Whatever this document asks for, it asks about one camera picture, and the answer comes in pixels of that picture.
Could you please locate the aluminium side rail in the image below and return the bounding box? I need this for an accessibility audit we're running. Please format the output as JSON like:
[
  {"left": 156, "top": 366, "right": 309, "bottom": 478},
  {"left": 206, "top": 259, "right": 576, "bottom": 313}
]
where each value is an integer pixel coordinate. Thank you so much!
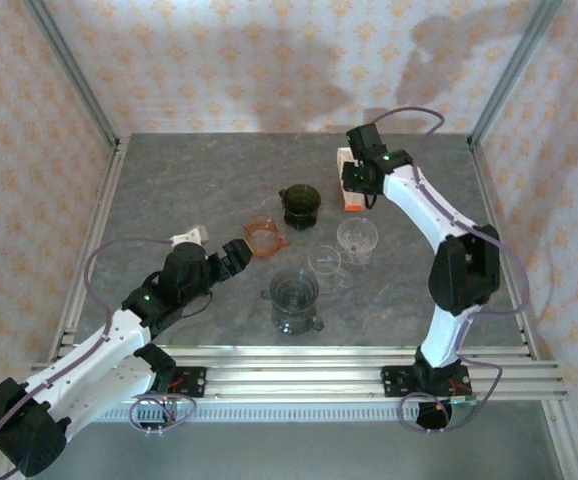
[
  {"left": 467, "top": 139, "right": 540, "bottom": 361},
  {"left": 48, "top": 137, "right": 131, "bottom": 361}
]

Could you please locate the aluminium mounting rail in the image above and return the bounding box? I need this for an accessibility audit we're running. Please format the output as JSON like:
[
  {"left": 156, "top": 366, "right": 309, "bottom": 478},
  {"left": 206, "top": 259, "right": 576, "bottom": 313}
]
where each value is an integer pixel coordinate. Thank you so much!
[{"left": 31, "top": 343, "right": 569, "bottom": 401}]

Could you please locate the clear plastic coffee dripper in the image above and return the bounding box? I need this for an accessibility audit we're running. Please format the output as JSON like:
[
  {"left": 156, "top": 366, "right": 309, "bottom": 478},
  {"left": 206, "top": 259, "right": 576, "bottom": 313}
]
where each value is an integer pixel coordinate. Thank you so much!
[{"left": 336, "top": 216, "right": 380, "bottom": 265}]

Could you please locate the smoke grey coffee dripper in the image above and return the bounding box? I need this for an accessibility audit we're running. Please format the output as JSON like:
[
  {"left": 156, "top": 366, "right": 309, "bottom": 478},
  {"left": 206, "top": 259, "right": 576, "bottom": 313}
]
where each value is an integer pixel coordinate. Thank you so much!
[{"left": 261, "top": 268, "right": 320, "bottom": 314}]

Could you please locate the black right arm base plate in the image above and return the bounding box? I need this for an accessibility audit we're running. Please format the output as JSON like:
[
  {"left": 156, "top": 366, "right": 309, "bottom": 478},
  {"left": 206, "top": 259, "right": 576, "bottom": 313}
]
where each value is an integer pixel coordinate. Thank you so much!
[{"left": 381, "top": 366, "right": 418, "bottom": 399}]

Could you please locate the small green circuit board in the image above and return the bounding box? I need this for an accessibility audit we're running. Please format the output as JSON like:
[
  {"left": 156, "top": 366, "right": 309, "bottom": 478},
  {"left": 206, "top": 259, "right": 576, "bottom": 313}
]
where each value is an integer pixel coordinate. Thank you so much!
[{"left": 446, "top": 394, "right": 480, "bottom": 416}]

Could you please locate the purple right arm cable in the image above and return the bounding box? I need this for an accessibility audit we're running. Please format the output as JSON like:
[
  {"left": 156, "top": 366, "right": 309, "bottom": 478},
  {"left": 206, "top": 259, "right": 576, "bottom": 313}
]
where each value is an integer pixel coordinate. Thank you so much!
[{"left": 368, "top": 107, "right": 530, "bottom": 401}]

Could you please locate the dark green coffee dripper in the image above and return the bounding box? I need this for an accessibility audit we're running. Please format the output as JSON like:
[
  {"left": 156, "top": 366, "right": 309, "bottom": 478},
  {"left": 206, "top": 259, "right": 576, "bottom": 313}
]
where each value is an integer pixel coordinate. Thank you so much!
[{"left": 277, "top": 183, "right": 324, "bottom": 231}]

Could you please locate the coffee filter paper package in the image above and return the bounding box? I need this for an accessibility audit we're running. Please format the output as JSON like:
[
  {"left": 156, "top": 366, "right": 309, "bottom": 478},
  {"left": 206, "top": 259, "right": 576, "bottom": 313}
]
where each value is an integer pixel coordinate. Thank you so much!
[{"left": 336, "top": 147, "right": 369, "bottom": 214}]

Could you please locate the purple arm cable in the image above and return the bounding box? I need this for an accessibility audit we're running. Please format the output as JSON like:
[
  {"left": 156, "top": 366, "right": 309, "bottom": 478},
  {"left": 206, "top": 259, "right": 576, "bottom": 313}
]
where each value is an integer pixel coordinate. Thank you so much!
[
  {"left": 368, "top": 107, "right": 530, "bottom": 401},
  {"left": 0, "top": 235, "right": 178, "bottom": 480}
]

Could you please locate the thin black left gripper cable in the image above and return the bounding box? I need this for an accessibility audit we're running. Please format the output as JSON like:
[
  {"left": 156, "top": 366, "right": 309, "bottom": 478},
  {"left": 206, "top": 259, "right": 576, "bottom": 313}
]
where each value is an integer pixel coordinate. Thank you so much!
[{"left": 178, "top": 290, "right": 215, "bottom": 320}]

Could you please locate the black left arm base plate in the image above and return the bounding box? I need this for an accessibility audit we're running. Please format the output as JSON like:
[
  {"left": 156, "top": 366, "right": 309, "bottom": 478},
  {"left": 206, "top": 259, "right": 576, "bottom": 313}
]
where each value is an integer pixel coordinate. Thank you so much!
[{"left": 166, "top": 366, "right": 208, "bottom": 400}]

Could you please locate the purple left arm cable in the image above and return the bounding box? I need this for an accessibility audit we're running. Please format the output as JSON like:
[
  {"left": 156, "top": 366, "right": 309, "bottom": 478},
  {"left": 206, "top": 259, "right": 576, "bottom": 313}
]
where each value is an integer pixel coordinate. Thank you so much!
[{"left": 0, "top": 235, "right": 178, "bottom": 480}]

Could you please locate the orange glass coffee server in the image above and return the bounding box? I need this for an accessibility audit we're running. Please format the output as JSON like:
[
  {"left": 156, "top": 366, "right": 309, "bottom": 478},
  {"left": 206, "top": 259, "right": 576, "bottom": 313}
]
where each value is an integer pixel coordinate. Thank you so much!
[{"left": 240, "top": 214, "right": 291, "bottom": 260}]

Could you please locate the clear glass coffee server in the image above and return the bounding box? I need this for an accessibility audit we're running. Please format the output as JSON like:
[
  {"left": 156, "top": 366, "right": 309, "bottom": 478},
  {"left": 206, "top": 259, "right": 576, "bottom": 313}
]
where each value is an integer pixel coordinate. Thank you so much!
[{"left": 306, "top": 245, "right": 353, "bottom": 295}]

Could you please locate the aluminium frame post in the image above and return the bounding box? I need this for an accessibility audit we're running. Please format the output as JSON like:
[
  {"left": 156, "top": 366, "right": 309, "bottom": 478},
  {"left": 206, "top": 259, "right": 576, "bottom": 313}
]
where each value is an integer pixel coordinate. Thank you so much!
[
  {"left": 468, "top": 0, "right": 565, "bottom": 146},
  {"left": 22, "top": 0, "right": 122, "bottom": 149}
]

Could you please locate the white slotted cable duct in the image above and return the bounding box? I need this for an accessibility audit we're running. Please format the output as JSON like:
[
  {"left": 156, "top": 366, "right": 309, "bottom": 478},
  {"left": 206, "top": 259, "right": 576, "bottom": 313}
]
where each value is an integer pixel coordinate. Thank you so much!
[{"left": 96, "top": 402, "right": 420, "bottom": 422}]

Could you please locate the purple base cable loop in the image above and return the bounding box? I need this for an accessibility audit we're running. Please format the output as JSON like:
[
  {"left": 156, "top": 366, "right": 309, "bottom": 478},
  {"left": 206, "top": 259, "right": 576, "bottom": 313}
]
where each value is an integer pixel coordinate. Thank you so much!
[
  {"left": 399, "top": 391, "right": 488, "bottom": 435},
  {"left": 127, "top": 392, "right": 198, "bottom": 435}
]

